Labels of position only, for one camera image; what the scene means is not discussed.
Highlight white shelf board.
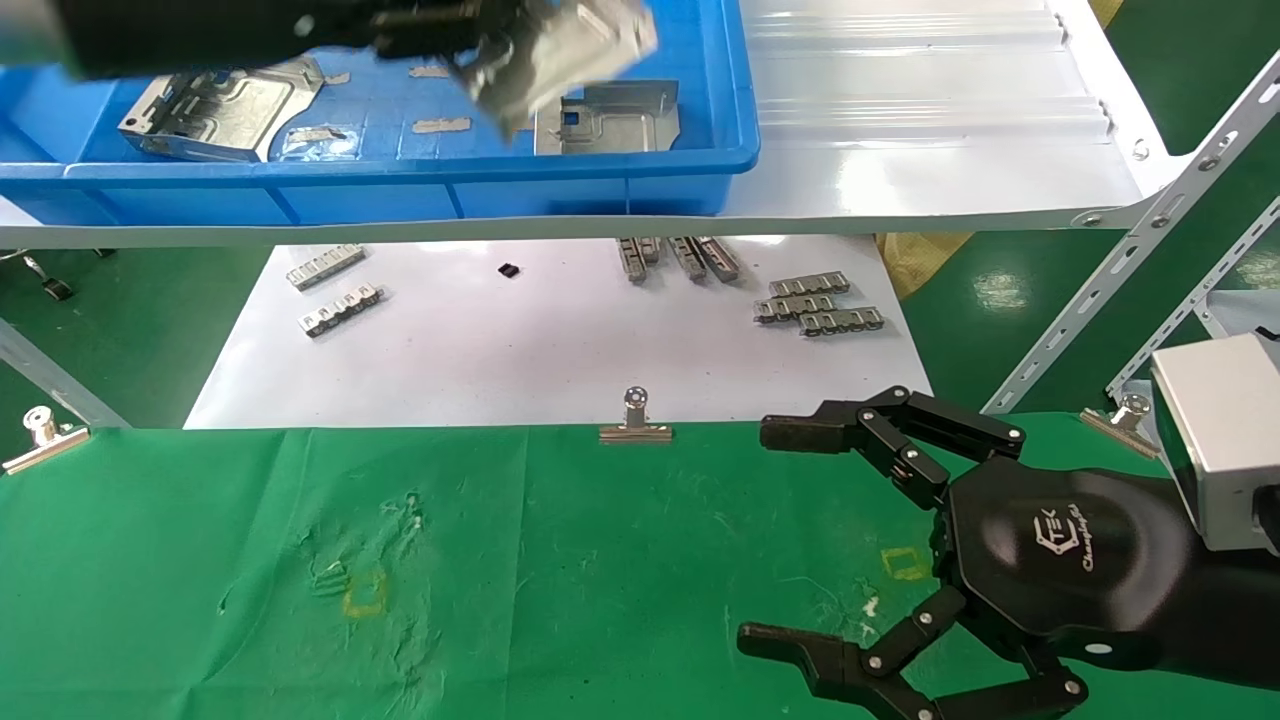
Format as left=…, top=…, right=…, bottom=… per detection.
left=0, top=0, right=1191, bottom=249

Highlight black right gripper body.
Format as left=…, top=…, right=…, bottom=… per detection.
left=940, top=457, right=1201, bottom=641

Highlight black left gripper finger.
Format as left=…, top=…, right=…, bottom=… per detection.
left=385, top=0, right=531, bottom=27
left=372, top=26, right=501, bottom=61

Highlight flat sheet metal bracket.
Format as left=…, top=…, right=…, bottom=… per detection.
left=534, top=80, right=682, bottom=156

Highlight silver binder clip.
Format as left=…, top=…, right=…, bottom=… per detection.
left=0, top=406, right=91, bottom=475
left=600, top=387, right=675, bottom=444
left=1081, top=393, right=1161, bottom=459

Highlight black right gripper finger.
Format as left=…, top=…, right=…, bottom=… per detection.
left=737, top=585, right=1091, bottom=720
left=758, top=385, right=1027, bottom=511

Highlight grey metal frame bar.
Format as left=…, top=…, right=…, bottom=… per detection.
left=0, top=318, right=131, bottom=429

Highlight crumpled clear plastic film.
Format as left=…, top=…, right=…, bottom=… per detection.
left=283, top=126, right=361, bottom=161

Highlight bent sheet metal bracket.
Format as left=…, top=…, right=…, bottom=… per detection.
left=455, top=0, right=661, bottom=141

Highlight small slotted metal strip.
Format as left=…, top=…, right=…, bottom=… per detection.
left=299, top=283, right=387, bottom=338
left=768, top=271, right=852, bottom=298
left=798, top=307, right=886, bottom=337
left=754, top=293, right=837, bottom=325
left=287, top=244, right=367, bottom=291

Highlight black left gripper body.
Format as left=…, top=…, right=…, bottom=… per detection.
left=285, top=0, right=391, bottom=53

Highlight blue plastic bin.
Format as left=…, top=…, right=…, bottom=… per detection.
left=0, top=0, right=761, bottom=226

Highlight metal bracket with slotted wall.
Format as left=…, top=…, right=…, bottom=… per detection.
left=118, top=57, right=326, bottom=163

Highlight white perforated angle bar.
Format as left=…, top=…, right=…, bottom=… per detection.
left=985, top=50, right=1280, bottom=416
left=1105, top=195, right=1280, bottom=401

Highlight green table cloth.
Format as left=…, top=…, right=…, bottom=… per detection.
left=0, top=413, right=1280, bottom=720

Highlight yellow woven bag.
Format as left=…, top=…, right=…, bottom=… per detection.
left=877, top=233, right=973, bottom=301

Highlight black caster wheel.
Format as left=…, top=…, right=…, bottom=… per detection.
left=20, top=255, right=76, bottom=301

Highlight white frame piece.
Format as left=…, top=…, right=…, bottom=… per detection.
left=1195, top=288, right=1280, bottom=341

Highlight white paper sheet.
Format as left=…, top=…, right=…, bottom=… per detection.
left=185, top=237, right=934, bottom=429

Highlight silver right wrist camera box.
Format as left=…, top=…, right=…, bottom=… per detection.
left=1150, top=333, right=1280, bottom=556

